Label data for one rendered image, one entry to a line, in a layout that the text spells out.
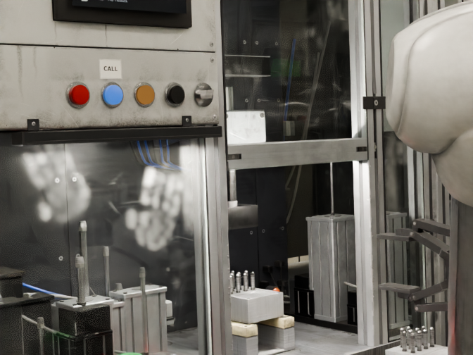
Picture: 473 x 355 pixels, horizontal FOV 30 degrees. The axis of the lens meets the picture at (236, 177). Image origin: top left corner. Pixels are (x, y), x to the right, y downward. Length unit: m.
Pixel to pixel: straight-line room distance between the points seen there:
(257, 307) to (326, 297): 0.28
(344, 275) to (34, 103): 0.93
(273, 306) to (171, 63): 0.58
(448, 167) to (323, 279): 1.22
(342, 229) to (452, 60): 1.26
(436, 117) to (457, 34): 0.07
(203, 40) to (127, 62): 0.16
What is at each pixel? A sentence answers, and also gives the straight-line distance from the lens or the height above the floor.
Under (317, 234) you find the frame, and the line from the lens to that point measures 2.00.
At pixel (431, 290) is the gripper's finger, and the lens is 1.47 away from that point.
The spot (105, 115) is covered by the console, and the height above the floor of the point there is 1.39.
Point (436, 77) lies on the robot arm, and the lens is 0.75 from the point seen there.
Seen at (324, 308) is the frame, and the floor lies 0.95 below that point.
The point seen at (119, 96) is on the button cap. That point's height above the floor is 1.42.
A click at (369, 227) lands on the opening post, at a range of 1.81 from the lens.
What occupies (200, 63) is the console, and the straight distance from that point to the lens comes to 1.49.
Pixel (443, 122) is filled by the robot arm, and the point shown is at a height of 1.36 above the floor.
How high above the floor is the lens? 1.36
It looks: 3 degrees down
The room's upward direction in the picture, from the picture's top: 2 degrees counter-clockwise
